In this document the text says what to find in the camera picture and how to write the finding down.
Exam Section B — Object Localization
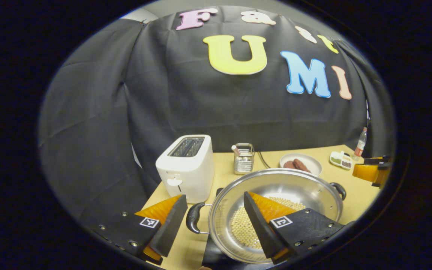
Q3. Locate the clear water bottle red label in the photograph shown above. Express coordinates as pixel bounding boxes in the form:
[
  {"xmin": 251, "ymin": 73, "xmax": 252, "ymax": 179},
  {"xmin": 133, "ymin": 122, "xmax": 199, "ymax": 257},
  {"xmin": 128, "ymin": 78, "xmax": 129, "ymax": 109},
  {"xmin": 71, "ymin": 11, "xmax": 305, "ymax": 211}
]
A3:
[{"xmin": 354, "ymin": 127, "xmax": 368, "ymax": 162}]

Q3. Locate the wire mesh holder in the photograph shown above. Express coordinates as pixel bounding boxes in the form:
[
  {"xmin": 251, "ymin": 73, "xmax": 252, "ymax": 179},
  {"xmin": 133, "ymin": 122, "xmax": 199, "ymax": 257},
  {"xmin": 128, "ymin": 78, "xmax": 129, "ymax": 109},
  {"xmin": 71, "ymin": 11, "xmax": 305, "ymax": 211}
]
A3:
[{"xmin": 234, "ymin": 143, "xmax": 255, "ymax": 175}]

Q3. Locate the black induction cooktop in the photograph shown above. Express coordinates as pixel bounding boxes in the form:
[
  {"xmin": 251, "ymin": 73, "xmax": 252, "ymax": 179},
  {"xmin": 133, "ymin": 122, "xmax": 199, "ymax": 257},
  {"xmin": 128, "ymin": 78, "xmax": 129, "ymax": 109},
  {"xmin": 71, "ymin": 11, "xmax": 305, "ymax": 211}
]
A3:
[{"xmin": 201, "ymin": 187, "xmax": 276, "ymax": 270}]

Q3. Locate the white divided dish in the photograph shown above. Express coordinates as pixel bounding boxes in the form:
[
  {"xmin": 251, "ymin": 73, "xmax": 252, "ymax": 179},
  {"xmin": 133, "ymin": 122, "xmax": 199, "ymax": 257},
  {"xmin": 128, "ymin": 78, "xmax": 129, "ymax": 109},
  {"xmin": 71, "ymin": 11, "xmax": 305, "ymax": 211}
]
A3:
[{"xmin": 329, "ymin": 151, "xmax": 353, "ymax": 170}]

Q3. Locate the raw red meat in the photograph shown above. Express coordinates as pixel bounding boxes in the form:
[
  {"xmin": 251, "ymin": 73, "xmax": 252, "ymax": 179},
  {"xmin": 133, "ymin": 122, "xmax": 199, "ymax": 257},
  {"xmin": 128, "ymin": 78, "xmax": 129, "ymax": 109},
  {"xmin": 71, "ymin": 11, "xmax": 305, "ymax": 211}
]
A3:
[{"xmin": 283, "ymin": 159, "xmax": 311, "ymax": 173}]

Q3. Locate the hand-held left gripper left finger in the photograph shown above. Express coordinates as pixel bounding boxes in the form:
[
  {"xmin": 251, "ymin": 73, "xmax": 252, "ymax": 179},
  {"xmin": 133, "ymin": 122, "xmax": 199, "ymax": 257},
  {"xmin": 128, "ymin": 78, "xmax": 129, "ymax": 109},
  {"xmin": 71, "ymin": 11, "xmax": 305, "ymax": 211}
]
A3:
[{"xmin": 92, "ymin": 194, "xmax": 188, "ymax": 265}]

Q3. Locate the black power cable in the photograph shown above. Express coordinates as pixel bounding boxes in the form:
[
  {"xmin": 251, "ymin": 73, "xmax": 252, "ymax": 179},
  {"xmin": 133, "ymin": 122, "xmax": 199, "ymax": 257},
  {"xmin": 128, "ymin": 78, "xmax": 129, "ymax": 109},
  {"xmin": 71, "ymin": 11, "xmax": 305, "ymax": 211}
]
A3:
[{"xmin": 257, "ymin": 151, "xmax": 271, "ymax": 169}]

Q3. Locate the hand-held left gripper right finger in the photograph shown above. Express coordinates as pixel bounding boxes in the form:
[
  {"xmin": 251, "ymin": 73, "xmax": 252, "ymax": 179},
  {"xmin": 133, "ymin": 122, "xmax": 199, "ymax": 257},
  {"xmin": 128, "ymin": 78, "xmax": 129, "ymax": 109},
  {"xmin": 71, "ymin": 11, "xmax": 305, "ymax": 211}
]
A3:
[{"xmin": 243, "ymin": 191, "xmax": 346, "ymax": 265}]

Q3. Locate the round white plate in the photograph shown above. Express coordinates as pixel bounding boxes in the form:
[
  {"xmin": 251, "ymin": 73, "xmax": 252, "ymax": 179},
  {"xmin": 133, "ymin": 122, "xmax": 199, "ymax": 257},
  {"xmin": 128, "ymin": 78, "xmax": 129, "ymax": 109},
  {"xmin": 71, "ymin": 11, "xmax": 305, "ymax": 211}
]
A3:
[{"xmin": 279, "ymin": 153, "xmax": 323, "ymax": 177}]

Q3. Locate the pile of soybeans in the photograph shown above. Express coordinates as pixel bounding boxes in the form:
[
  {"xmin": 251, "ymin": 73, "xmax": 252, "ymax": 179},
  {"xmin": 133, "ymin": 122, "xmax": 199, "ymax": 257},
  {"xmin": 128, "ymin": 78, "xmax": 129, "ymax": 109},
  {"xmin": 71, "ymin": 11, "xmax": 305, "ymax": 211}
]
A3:
[{"xmin": 230, "ymin": 196, "xmax": 306, "ymax": 250}]

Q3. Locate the white toaster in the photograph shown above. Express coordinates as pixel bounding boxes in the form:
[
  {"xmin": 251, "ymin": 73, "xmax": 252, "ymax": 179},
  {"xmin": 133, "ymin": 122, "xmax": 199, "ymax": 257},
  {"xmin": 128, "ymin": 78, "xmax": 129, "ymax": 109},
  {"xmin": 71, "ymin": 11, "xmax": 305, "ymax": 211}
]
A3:
[{"xmin": 155, "ymin": 135, "xmax": 215, "ymax": 204}]

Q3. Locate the stainless steel pot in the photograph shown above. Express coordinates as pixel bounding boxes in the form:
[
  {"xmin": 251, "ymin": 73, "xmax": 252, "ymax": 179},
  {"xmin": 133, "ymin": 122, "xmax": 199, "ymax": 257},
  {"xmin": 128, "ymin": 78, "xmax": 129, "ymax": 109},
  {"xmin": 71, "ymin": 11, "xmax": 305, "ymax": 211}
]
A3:
[{"xmin": 186, "ymin": 168, "xmax": 347, "ymax": 264}]

